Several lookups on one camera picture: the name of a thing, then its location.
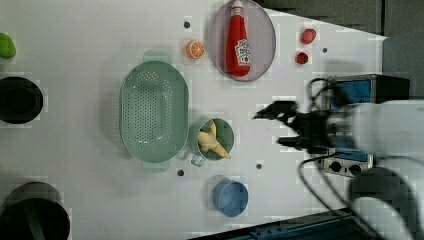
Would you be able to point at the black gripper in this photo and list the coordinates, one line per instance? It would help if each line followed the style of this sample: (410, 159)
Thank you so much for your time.
(311, 127)

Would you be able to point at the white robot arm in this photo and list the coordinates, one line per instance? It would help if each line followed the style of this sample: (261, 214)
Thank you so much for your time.
(391, 132)

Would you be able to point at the green mug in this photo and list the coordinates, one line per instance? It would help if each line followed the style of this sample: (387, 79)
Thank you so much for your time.
(225, 135)

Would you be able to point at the green toy fruit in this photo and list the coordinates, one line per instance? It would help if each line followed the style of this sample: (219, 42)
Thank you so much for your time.
(7, 47)

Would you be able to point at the silver toaster oven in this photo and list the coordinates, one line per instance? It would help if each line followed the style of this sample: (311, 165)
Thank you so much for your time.
(362, 89)

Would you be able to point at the red strawberry toy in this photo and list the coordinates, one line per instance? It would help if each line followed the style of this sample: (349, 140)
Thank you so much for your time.
(308, 36)

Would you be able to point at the small red berry toy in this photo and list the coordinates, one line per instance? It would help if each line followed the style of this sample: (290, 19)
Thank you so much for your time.
(302, 58)

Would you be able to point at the black pot with green stripe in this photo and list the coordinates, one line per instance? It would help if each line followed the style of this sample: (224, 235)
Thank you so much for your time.
(34, 211)

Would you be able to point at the grey round plate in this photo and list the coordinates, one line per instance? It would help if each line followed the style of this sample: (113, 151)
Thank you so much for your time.
(261, 37)

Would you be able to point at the orange slice toy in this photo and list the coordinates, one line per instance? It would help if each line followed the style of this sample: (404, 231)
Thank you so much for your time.
(195, 49)

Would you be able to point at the blue cup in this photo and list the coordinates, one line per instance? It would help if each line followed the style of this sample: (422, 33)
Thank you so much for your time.
(230, 197)

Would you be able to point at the black round bowl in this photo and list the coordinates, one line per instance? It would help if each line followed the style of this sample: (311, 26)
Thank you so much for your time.
(21, 100)

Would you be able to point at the green oval colander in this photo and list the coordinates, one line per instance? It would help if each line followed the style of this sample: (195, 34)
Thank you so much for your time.
(154, 111)

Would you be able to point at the red plush ketchup bottle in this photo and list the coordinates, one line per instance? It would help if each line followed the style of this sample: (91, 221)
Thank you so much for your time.
(238, 57)

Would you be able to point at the blue metal frame rail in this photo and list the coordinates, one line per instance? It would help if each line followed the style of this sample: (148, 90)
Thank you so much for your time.
(338, 224)

